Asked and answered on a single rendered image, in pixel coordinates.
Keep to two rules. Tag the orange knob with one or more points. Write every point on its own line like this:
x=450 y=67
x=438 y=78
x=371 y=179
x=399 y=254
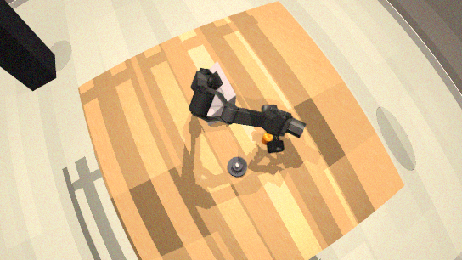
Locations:
x=266 y=138

